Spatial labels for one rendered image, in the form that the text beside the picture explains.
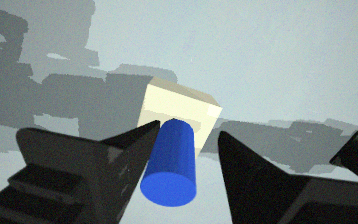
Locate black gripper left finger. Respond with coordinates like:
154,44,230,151
16,120,161,224

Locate blue marker cap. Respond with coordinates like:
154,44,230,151
140,119,197,207

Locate cream block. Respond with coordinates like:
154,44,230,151
136,76,222,161

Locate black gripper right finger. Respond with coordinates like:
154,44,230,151
218,131,358,224

